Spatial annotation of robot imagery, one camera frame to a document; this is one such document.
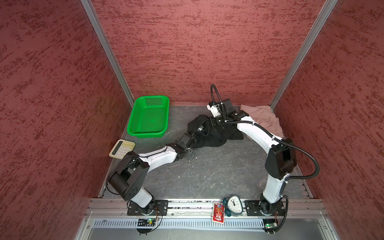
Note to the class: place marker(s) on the aluminium front rail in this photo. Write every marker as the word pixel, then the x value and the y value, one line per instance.
pixel 196 214

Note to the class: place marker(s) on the pink shorts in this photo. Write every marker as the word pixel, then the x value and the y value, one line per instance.
pixel 264 116

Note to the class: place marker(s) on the beige yellow calculator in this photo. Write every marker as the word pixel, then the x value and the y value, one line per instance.
pixel 121 148

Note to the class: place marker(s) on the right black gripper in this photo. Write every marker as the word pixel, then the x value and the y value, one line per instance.
pixel 214 123

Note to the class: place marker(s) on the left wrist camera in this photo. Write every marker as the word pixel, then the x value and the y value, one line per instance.
pixel 187 140

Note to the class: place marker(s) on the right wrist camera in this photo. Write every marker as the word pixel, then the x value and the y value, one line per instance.
pixel 220 109

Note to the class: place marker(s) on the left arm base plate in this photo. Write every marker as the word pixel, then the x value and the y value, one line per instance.
pixel 155 207

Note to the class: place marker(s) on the right small circuit board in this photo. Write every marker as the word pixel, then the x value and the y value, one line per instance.
pixel 270 225

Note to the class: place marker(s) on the white teal alarm clock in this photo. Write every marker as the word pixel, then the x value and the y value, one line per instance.
pixel 233 206

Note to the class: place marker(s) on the left small circuit board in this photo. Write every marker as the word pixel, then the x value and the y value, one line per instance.
pixel 146 223

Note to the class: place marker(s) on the green plastic basket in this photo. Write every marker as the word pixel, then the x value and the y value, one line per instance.
pixel 149 117

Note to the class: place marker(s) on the black shorts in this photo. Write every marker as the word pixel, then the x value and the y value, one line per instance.
pixel 206 136

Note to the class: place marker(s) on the red card packet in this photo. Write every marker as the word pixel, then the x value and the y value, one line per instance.
pixel 218 213

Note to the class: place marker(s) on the aluminium corner post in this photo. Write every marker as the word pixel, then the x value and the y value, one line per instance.
pixel 317 26
pixel 97 26

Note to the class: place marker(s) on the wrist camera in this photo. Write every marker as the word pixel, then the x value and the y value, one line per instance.
pixel 187 140
pixel 220 109

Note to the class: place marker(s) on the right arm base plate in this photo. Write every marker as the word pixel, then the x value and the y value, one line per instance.
pixel 255 208

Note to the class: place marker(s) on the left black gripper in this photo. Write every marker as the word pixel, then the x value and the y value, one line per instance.
pixel 190 153

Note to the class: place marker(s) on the right aluminium corner post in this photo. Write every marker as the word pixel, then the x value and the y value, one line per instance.
pixel 317 26

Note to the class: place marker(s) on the left aluminium corner post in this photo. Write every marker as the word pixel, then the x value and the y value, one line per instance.
pixel 97 26

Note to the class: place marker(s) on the small circuit board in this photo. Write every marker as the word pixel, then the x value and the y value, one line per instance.
pixel 146 223
pixel 270 225

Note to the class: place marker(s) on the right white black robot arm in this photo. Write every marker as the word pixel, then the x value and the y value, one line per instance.
pixel 280 162

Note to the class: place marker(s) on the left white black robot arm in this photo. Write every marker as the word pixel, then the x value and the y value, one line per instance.
pixel 128 175

